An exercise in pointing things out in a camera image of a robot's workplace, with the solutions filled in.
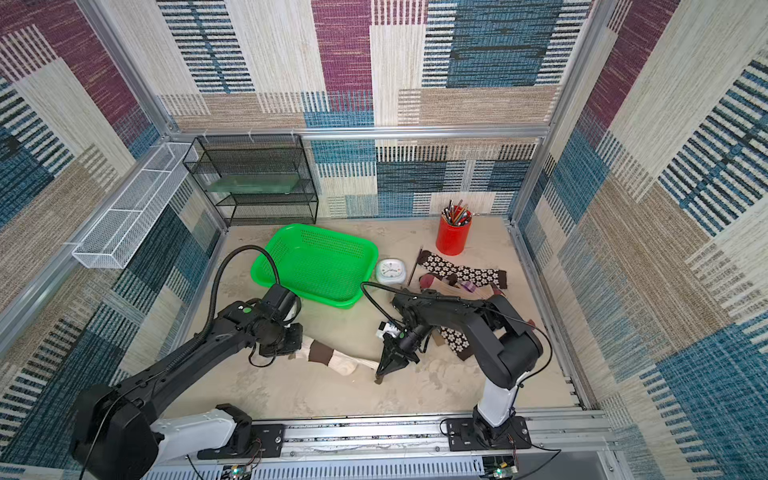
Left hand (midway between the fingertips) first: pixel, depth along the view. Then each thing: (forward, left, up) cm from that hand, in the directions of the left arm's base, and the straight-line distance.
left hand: (301, 345), depth 82 cm
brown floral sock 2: (+3, -44, -7) cm, 44 cm away
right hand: (-7, -22, -1) cm, 24 cm away
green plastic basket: (+30, -1, -5) cm, 31 cm away
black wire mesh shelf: (+57, +19, +23) cm, 64 cm away
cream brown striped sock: (-1, -4, 0) cm, 4 cm away
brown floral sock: (+25, -55, -6) cm, 61 cm away
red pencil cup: (+36, -45, +7) cm, 58 cm away
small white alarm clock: (+27, -25, -4) cm, 37 cm away
